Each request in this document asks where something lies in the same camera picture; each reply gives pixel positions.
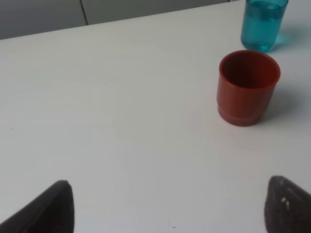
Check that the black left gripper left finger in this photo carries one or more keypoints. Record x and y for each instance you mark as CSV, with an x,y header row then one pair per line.
x,y
51,212

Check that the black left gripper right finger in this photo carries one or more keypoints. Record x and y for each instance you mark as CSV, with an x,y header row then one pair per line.
x,y
287,207

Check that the teal translucent plastic cup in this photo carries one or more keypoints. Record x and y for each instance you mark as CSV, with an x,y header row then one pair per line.
x,y
261,23

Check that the red plastic cup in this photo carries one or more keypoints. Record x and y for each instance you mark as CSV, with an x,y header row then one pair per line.
x,y
246,83

